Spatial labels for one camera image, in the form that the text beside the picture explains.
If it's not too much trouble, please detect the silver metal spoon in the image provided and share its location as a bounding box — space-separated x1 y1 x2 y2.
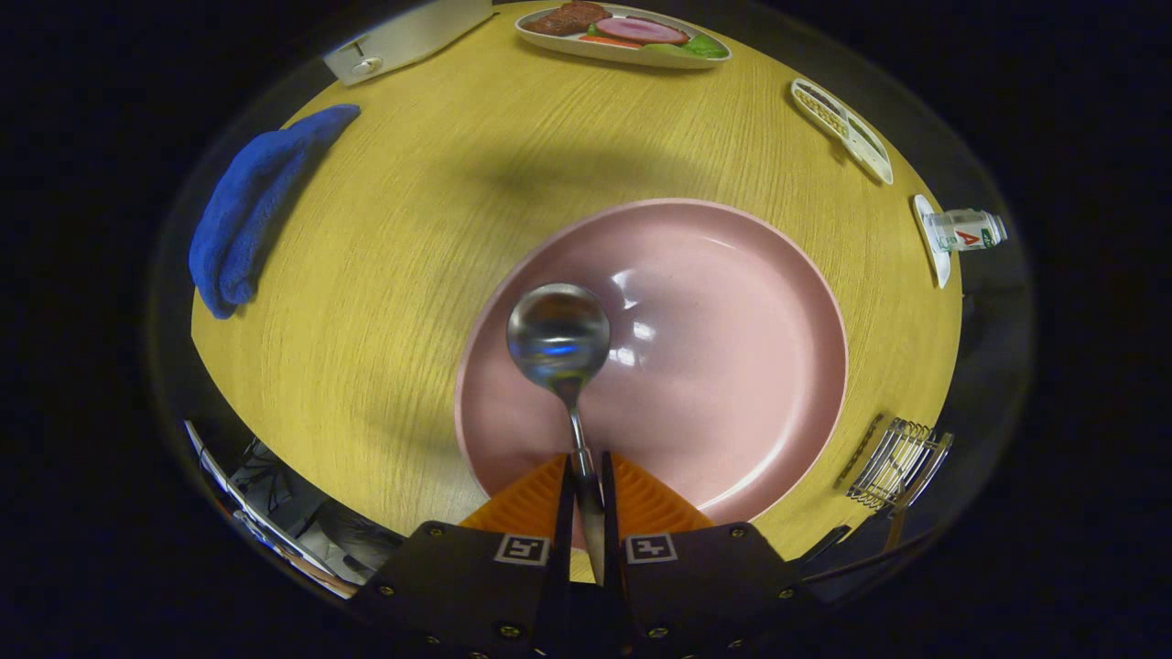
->
506 283 612 587

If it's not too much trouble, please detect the small labelled drink bottle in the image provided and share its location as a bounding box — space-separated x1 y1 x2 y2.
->
925 209 1008 254

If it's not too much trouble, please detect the white square coaster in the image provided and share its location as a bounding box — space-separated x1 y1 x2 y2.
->
913 194 953 290

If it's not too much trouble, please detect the silver metal fork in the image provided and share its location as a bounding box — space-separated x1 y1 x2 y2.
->
882 439 944 555

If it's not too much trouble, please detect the green lettuce leaf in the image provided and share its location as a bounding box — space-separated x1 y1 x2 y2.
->
664 33 730 59

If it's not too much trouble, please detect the silver wire basket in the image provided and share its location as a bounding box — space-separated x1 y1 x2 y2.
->
847 417 955 512

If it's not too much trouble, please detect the oval plate of food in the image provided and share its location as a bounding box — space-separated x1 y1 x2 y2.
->
515 2 733 70

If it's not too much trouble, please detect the pile of green beans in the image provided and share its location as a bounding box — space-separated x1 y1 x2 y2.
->
852 119 887 164

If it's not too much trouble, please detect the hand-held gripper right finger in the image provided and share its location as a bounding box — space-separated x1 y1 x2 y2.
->
600 451 811 659

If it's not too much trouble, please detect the white divided dish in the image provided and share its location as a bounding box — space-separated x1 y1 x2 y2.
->
790 79 895 186

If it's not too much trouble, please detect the pink ham slice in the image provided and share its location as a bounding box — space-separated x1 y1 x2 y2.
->
595 16 690 47

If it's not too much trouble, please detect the pink round plate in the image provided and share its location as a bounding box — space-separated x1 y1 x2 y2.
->
454 198 849 550

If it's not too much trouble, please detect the white toaster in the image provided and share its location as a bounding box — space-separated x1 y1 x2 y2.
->
322 0 495 88

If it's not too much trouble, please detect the pile of yellow beans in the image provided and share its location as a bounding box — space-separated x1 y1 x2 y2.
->
797 85 848 131

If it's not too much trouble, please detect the blue cloth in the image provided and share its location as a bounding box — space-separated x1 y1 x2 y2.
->
188 103 362 320

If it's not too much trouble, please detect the black table clamp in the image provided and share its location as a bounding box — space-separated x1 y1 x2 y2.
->
797 524 852 568

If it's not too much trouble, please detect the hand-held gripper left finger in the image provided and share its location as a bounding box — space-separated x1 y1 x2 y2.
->
353 451 576 659

